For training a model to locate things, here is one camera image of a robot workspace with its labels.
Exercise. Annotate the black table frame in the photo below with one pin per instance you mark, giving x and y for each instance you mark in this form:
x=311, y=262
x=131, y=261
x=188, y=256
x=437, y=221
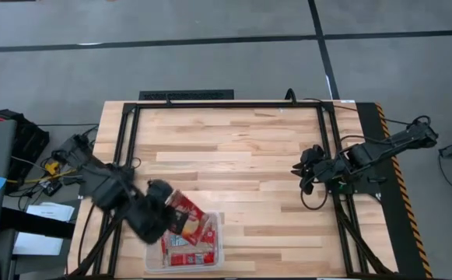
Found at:
x=225, y=105

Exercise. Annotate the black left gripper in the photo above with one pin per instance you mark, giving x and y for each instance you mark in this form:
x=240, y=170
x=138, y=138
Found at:
x=149, y=223

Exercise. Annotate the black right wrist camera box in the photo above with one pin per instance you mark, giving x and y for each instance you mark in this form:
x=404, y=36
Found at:
x=313, y=153

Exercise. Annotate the white paper sheet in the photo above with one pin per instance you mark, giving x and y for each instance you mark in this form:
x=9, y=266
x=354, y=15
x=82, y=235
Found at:
x=35, y=244
x=50, y=212

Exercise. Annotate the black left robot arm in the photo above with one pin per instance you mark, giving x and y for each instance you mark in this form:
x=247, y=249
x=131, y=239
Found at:
x=105, y=183

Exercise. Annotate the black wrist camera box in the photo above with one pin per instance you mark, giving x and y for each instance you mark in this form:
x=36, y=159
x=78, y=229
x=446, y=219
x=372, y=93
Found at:
x=159, y=190
x=313, y=153

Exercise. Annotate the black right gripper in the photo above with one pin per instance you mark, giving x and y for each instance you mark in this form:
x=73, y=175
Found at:
x=330, y=171

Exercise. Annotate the yellow black hazard strip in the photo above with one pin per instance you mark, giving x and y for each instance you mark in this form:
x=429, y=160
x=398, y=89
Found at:
x=396, y=167

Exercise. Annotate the black perforated floor grille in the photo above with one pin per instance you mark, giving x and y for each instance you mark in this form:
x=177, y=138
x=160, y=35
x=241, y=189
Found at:
x=186, y=95

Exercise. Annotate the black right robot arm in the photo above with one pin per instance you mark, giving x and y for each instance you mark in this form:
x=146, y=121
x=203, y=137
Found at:
x=396, y=142

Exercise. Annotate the clear plastic bin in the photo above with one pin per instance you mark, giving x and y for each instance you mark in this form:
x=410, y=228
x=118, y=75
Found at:
x=151, y=264

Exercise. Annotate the yellow connector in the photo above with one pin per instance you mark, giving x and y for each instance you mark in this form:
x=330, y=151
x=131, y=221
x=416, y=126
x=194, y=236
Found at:
x=52, y=168

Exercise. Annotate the black carrying case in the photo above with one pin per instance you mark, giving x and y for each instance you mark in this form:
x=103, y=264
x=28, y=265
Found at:
x=31, y=144

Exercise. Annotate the red popcorn bag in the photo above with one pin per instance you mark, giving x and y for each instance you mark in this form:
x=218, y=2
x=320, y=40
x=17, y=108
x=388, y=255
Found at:
x=196, y=215
x=177, y=240
x=194, y=258

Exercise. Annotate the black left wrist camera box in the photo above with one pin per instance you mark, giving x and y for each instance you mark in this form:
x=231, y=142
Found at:
x=159, y=190

